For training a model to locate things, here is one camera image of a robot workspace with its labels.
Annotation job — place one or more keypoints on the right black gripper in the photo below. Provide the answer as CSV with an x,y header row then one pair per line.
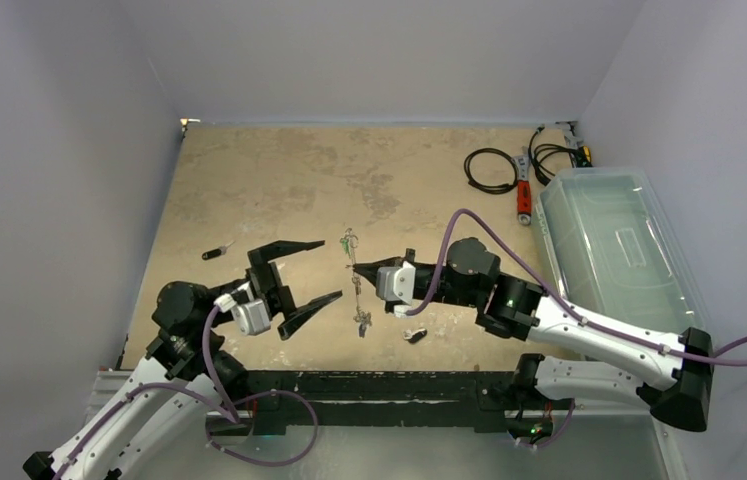
x,y
409,257

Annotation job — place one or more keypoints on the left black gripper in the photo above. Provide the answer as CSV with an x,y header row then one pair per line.
x,y
263,273

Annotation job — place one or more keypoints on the silver key holder strip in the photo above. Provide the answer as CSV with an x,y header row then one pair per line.
x,y
362,317

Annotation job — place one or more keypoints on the black key fob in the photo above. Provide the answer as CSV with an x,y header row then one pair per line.
x,y
414,336

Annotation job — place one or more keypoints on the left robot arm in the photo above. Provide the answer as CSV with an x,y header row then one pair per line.
x,y
185,373

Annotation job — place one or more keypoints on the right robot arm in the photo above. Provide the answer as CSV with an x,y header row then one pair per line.
x,y
666,372

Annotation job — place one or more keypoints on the yellow black connector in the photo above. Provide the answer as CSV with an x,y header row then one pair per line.
x,y
584,159

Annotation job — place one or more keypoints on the clear plastic storage bin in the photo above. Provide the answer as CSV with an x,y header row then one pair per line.
x,y
605,244

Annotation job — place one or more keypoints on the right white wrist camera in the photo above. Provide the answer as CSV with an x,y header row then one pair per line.
x,y
395,286

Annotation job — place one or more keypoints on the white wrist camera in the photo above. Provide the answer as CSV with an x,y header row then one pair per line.
x,y
395,286
251,318

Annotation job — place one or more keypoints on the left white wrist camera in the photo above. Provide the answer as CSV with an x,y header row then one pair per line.
x,y
251,318

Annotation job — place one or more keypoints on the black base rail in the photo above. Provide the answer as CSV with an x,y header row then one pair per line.
x,y
482,401

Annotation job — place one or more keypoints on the orange handled tool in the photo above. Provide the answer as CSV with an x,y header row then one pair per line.
x,y
524,196

